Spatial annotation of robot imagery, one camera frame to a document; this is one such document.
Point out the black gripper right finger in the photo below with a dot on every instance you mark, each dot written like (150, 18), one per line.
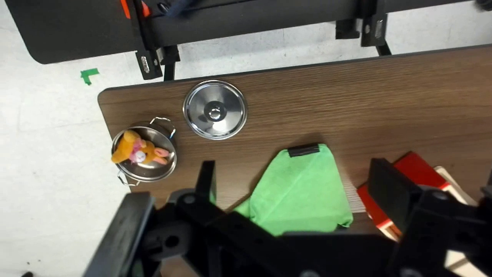
(394, 193)

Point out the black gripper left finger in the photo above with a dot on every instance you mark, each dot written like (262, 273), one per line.
(207, 180)

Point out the orange plush toy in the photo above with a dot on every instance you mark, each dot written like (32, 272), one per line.
(135, 149)

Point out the silver pot lid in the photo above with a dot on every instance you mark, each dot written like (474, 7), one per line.
(216, 110)

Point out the red box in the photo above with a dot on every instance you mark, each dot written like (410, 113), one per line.
(418, 170)

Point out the green cloth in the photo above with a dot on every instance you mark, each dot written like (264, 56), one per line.
(302, 195)

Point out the green tape mark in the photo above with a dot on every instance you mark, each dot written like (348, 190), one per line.
(89, 76)

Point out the orange clip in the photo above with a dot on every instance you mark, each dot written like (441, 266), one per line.
(125, 9)

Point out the black bench leg bracket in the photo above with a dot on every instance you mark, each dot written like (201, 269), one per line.
(370, 32)
(155, 63)

